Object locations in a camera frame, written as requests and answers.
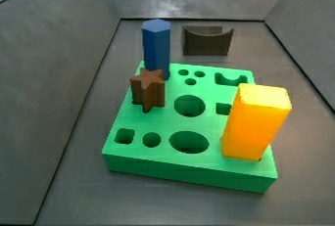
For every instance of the black curved holder stand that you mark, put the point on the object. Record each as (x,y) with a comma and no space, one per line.
(206,40)

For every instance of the blue hexagonal prism block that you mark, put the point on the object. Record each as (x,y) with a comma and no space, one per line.
(155,45)

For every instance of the yellow square block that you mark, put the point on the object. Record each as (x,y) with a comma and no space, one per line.
(258,111)

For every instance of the brown star block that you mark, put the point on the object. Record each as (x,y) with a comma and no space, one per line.
(147,87)

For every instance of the green shape sorter board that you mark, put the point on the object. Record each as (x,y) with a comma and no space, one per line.
(171,142)

